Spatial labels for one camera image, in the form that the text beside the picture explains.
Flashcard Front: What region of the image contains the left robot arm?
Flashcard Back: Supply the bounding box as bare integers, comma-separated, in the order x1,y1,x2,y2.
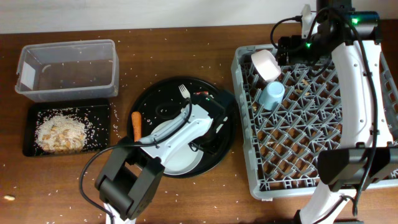
95,90,236,223

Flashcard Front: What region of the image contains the grey round plate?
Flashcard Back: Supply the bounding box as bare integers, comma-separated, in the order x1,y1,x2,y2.
146,119,208,176

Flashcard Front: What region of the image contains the peanut on table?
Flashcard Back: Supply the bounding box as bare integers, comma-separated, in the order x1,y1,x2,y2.
4,195,16,201

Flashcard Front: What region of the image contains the light blue cup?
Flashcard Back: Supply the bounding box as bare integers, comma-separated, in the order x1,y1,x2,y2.
258,81,285,111

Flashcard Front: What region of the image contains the red snack wrapper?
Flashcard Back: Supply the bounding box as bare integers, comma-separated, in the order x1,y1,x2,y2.
194,91,209,95

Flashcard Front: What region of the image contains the white plastic fork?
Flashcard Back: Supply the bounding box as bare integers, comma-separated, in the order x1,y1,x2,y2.
178,84,190,99

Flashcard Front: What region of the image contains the round black serving tray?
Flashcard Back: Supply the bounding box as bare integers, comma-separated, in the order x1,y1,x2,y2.
131,77,237,178

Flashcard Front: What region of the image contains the black rectangular tray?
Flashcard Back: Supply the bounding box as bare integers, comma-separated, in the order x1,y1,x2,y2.
22,98,111,157

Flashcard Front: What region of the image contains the orange carrot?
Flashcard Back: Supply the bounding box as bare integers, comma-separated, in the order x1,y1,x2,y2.
131,111,142,142

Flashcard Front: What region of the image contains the white bowl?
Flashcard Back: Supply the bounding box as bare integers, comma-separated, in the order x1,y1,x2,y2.
251,50,281,82

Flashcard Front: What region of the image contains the rice and nuts pile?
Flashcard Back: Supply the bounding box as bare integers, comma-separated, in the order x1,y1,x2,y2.
35,108,95,154

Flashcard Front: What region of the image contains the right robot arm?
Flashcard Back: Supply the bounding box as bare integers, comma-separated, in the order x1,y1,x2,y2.
273,1,397,223

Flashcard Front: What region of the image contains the clear plastic bin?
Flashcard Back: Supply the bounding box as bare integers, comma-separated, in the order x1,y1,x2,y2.
15,39,119,102

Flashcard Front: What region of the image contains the grey dishwasher rack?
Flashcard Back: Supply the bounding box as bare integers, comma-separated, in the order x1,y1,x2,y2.
231,44,397,200

